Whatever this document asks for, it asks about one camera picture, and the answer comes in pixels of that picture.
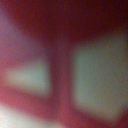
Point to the granola cereal bar box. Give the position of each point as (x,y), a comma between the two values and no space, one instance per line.
(63,33)

